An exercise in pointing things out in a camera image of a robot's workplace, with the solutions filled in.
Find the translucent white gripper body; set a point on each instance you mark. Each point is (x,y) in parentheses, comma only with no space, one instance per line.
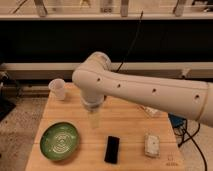
(93,112)

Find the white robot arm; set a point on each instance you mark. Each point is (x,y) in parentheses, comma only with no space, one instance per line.
(188,99)

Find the clear plastic cup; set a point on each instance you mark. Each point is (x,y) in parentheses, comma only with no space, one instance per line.
(57,87)

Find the wooden table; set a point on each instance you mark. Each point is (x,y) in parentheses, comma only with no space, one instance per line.
(118,118)

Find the green round plate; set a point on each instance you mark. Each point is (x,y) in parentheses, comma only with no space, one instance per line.
(59,141)

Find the black rectangular block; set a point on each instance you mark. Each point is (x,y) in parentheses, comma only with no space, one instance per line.
(111,155)

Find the clear plastic wrapper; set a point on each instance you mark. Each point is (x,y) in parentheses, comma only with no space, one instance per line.
(151,111)

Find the blue box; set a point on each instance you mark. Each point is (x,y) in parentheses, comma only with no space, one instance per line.
(176,121)

